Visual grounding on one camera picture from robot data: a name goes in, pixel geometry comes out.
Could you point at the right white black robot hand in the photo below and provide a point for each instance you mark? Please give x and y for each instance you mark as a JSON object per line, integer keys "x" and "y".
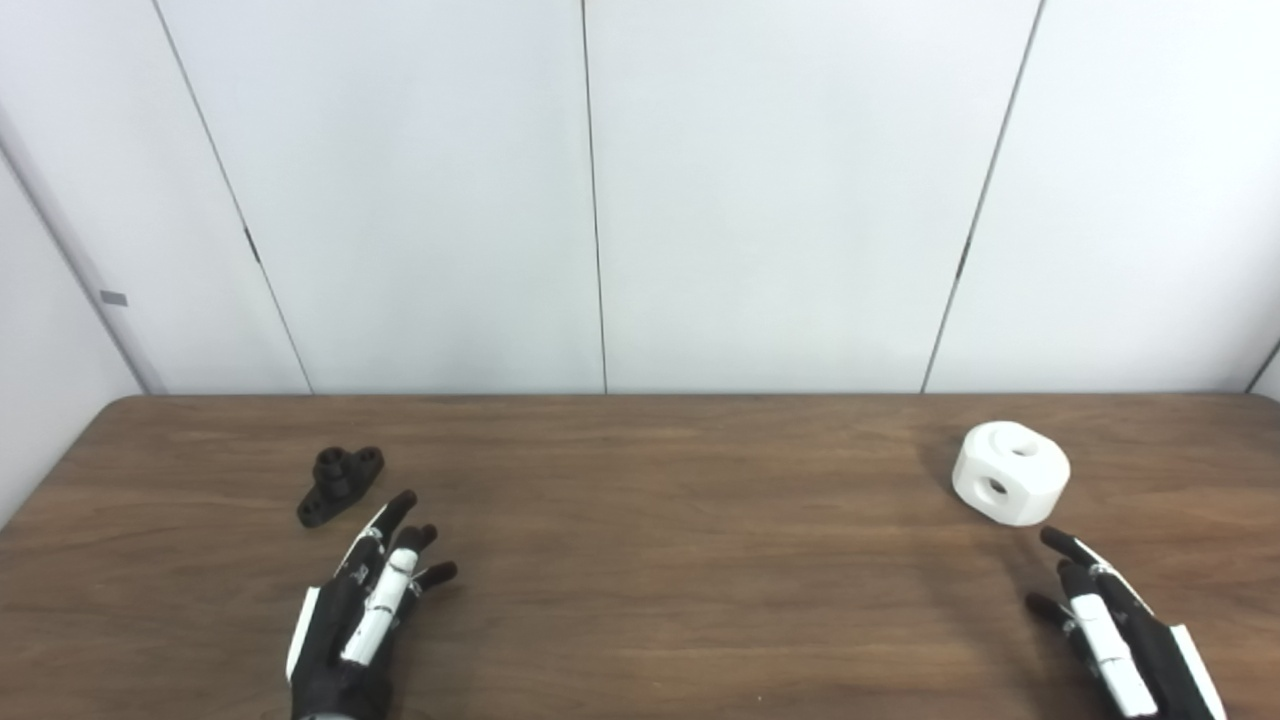
{"x": 1140, "y": 650}

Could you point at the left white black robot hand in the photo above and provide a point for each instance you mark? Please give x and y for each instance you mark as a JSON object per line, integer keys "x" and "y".
{"x": 335, "y": 640}

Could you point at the black flanged holder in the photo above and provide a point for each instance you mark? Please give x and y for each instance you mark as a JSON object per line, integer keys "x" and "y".
{"x": 335, "y": 485}

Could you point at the white block with holes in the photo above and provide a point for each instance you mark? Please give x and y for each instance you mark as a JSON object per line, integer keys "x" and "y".
{"x": 1030, "y": 490}

